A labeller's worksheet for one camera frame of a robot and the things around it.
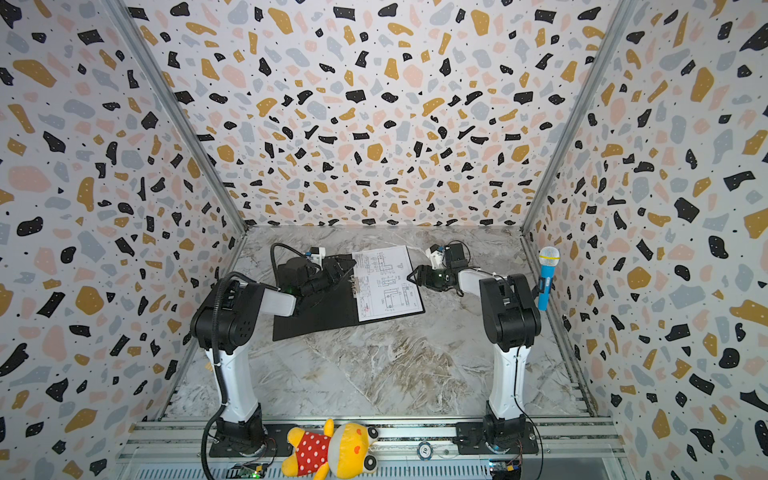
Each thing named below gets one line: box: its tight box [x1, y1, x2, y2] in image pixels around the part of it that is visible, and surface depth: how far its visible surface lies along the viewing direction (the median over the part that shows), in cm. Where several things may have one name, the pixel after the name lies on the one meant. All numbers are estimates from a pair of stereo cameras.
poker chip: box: [417, 442, 433, 461], surface depth 74 cm
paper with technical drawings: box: [352, 245, 424, 322], surface depth 105 cm
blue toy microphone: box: [538, 246, 561, 311], surface depth 81 cm
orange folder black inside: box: [272, 247, 426, 342], surface depth 97 cm
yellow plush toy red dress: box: [281, 419, 379, 480], surface depth 68 cm
